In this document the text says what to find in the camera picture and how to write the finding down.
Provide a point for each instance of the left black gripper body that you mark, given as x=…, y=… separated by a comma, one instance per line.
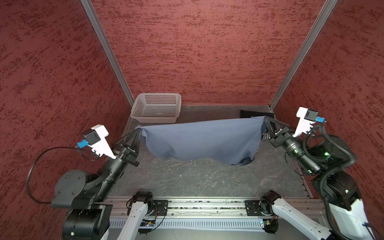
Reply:
x=126, y=154

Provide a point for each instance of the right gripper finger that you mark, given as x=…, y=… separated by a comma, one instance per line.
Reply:
x=280, y=125
x=271, y=126

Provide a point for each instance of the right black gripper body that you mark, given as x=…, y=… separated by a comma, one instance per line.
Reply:
x=281, y=138

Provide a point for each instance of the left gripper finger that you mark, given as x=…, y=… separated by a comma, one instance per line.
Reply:
x=125, y=141
x=137, y=134

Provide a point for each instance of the navy tank top red trim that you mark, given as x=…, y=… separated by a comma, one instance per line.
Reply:
x=249, y=114

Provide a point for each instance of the grey-blue tank top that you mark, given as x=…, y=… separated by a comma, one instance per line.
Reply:
x=231, y=141

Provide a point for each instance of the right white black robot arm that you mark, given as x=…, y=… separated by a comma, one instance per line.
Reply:
x=325, y=157

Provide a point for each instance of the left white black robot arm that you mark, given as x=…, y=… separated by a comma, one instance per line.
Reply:
x=84, y=193

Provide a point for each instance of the white plastic laundry basket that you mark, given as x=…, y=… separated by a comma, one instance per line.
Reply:
x=157, y=108

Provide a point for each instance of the right corner aluminium profile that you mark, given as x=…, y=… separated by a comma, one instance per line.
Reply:
x=317, y=26

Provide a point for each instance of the corner aluminium profile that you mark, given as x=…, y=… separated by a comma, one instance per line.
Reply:
x=317, y=26
x=97, y=26

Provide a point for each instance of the left corner aluminium profile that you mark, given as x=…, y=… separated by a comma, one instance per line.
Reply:
x=97, y=26

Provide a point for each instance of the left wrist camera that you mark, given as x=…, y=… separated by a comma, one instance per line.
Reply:
x=95, y=138

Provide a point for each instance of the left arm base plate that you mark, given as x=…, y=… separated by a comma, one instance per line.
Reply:
x=160, y=208

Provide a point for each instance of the aluminium front rail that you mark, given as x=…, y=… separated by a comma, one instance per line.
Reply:
x=229, y=207

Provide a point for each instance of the left circuit board with wires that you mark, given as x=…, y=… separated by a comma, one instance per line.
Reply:
x=147, y=226

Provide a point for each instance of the circuit board with wires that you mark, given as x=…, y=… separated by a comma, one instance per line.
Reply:
x=271, y=226
x=147, y=226

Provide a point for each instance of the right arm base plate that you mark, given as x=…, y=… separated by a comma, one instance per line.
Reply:
x=257, y=208

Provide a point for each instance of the right circuit board with wires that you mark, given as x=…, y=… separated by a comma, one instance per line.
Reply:
x=271, y=226

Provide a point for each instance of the white slotted cable duct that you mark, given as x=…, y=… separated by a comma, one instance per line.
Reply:
x=214, y=224

